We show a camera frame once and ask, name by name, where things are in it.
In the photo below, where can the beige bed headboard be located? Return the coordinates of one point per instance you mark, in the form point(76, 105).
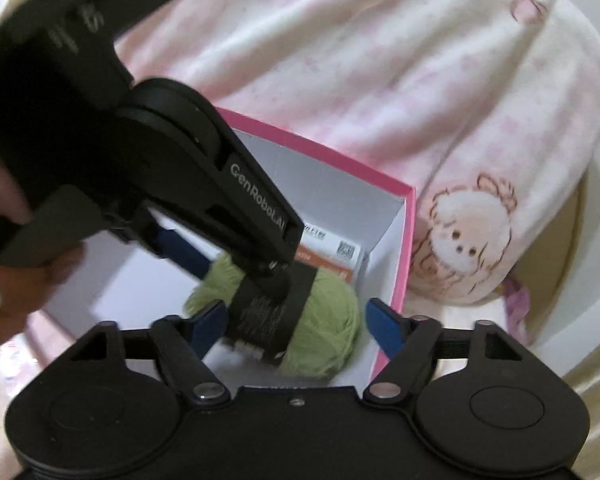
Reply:
point(570, 230)

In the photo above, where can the white and orange packet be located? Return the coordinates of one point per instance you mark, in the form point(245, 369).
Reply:
point(330, 252)

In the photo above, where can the green yarn ball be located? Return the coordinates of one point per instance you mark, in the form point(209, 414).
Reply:
point(330, 320)

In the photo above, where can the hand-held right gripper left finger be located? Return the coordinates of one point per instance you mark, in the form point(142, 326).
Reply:
point(207, 325)

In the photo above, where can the person's left hand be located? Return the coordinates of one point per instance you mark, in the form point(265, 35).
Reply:
point(15, 300)

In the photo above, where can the purple ruffled cloth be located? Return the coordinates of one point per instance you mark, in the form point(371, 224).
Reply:
point(516, 310)

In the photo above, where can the pink cartoon print pillow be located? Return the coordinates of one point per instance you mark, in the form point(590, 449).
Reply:
point(380, 85)

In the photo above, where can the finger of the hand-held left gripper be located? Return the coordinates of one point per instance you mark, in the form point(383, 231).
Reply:
point(260, 195)
point(182, 255)

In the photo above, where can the pink cardboard box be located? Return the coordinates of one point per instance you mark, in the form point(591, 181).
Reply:
point(402, 260)

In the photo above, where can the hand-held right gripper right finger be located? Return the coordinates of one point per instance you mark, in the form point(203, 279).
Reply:
point(385, 327)

